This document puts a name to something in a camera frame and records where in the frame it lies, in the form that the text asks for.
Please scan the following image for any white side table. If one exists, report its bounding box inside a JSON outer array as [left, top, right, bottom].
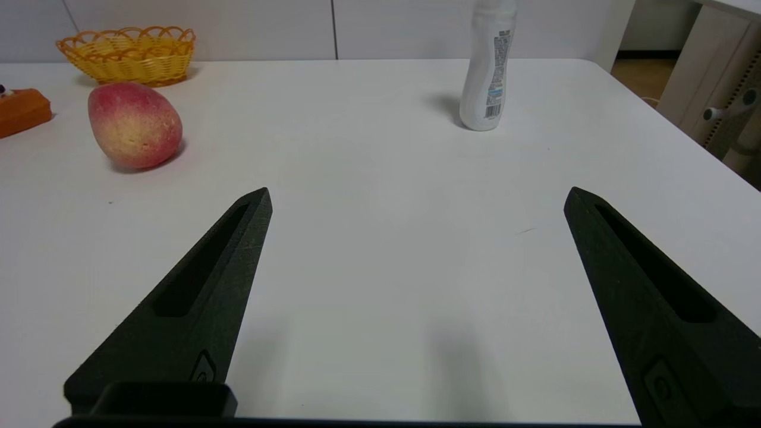
[[657, 0, 761, 191]]

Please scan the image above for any red yellow peach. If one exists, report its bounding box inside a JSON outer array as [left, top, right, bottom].
[[88, 82, 183, 170]]

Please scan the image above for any orange fruit cake slice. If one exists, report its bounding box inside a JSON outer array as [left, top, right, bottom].
[[0, 86, 53, 139]]

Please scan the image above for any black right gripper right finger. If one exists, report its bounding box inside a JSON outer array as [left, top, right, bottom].
[[564, 187, 761, 428]]

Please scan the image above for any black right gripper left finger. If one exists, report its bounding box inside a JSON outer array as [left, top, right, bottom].
[[64, 187, 273, 415]]

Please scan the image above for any white plastic bottle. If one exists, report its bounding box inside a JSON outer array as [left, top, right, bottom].
[[459, 0, 518, 131]]

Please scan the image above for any grey table crank handle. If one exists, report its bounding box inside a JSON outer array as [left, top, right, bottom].
[[703, 88, 761, 122]]

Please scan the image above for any yellow woven basket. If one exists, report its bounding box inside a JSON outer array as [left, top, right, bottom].
[[56, 26, 196, 87]]

